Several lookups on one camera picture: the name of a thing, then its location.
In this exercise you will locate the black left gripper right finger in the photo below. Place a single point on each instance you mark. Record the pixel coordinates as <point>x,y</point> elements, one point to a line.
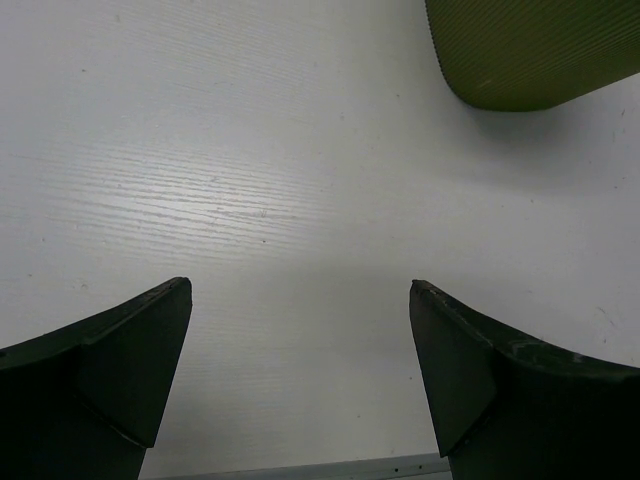
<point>507,405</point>

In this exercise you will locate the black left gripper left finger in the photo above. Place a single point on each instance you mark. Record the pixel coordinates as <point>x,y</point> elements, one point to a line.
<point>86,401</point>

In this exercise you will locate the olive green mesh bin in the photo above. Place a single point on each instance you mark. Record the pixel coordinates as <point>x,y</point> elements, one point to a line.
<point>524,56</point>

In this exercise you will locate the aluminium table front rail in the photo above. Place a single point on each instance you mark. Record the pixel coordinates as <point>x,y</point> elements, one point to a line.
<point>423,466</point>

